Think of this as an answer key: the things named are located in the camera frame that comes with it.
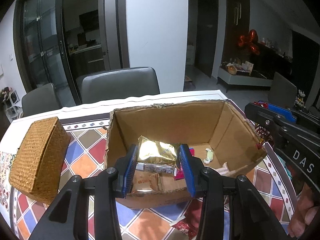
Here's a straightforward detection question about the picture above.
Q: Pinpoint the long white snack stick packet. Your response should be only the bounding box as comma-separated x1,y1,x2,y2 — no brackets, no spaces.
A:
136,163,177,176

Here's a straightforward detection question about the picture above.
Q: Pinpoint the brown cardboard box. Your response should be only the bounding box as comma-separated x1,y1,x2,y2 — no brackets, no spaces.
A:
103,100,268,210

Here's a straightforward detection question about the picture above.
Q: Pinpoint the patterned tile placemat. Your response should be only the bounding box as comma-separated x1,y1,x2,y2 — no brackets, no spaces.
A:
1,152,16,214

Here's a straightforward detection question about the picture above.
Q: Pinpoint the pink hawthorn snack packet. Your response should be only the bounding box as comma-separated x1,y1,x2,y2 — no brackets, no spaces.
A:
174,154,191,180

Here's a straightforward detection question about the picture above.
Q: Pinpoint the grey chair left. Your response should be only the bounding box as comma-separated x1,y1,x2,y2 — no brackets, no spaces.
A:
22,83,62,117

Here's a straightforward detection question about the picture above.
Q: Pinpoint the brown biscuit packet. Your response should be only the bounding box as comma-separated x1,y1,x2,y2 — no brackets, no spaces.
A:
131,170,162,193

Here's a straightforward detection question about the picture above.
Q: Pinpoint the white low cabinet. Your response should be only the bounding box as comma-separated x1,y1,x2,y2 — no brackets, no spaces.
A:
217,66,272,91

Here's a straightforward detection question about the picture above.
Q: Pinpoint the person right hand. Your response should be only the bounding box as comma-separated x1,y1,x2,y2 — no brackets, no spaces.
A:
287,184,319,237

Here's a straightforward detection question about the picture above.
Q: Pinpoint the light green candy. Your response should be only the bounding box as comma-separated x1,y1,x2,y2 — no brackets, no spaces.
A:
203,148,214,164

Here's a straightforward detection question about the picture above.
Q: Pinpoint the woven wicker basket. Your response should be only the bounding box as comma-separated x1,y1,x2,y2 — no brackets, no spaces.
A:
9,117,71,205

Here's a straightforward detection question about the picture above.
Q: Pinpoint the dark red snack packet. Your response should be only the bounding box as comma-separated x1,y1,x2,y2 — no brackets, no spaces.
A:
170,215,200,239

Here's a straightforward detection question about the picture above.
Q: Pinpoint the grey chair middle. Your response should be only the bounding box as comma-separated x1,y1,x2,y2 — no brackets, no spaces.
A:
76,67,160,104

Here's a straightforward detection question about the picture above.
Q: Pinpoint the grey chair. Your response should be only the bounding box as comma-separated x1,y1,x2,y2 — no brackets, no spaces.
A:
267,72,297,108
22,83,62,117
76,67,160,104

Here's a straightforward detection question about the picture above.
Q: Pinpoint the gold foil snack packet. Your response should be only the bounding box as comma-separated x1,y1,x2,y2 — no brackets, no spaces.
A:
138,135,180,167

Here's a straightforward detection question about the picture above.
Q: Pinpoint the twisted foil candy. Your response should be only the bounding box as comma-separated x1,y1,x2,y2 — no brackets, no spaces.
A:
254,101,273,149

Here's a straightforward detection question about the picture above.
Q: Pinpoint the red balloon decoration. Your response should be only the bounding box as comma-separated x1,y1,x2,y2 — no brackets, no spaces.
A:
238,29,260,55

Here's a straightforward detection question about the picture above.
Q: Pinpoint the grey chair right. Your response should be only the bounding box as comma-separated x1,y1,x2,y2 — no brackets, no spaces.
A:
267,72,297,108

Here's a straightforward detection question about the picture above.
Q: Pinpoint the white shoe rack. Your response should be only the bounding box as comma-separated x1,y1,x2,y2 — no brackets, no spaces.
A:
1,87,23,123

